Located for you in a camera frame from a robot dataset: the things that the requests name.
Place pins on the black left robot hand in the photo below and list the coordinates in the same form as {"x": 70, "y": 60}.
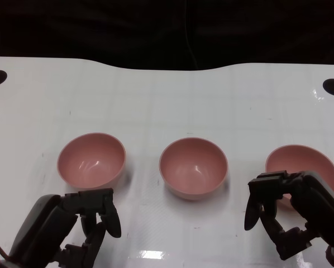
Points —
{"x": 47, "y": 223}

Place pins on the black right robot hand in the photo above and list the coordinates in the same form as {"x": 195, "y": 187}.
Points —
{"x": 317, "y": 201}

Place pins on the pink plastic bowl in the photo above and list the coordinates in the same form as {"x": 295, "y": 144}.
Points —
{"x": 295, "y": 159}
{"x": 91, "y": 162}
{"x": 193, "y": 167}

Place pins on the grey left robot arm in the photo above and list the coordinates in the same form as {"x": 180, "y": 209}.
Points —
{"x": 0, "y": 263}

